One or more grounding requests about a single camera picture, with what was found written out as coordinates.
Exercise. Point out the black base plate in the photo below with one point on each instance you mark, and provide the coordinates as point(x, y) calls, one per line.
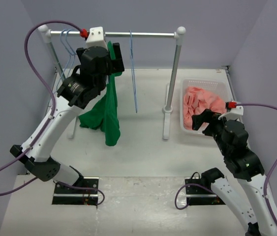
point(197, 196)
point(64, 195)

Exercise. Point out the blue hanger far left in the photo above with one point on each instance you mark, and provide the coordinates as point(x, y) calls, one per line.
point(68, 56)

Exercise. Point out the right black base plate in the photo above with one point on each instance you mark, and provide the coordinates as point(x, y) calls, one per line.
point(197, 196)

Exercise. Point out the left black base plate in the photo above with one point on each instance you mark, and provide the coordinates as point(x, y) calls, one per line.
point(64, 195)

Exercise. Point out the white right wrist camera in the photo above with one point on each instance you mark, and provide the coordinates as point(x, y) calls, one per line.
point(233, 111)

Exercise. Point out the white metal clothes rack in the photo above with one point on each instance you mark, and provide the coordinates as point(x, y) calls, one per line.
point(177, 35)

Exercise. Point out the blue hanger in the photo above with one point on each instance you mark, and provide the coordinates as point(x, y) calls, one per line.
point(133, 71)
point(68, 56)

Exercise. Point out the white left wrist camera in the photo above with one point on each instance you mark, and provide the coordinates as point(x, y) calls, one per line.
point(96, 38)

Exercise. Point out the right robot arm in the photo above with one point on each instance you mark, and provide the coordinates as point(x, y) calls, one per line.
point(258, 216)

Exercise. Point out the pink t shirt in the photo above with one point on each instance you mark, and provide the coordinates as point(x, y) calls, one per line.
point(196, 100)

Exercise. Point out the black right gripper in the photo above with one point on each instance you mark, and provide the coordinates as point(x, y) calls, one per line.
point(207, 115)

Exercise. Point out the blue hanger middle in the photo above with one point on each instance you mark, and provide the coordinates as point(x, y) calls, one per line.
point(133, 71)

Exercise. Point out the white plastic laundry basket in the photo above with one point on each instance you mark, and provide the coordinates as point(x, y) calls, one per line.
point(218, 87)

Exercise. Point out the green t shirt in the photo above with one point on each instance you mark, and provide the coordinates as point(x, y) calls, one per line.
point(104, 115)

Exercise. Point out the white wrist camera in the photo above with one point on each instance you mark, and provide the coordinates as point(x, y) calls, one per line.
point(96, 38)
point(233, 111)

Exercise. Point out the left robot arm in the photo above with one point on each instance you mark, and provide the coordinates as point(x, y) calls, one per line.
point(86, 83)

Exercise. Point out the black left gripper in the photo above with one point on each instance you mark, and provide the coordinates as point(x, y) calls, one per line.
point(116, 65)

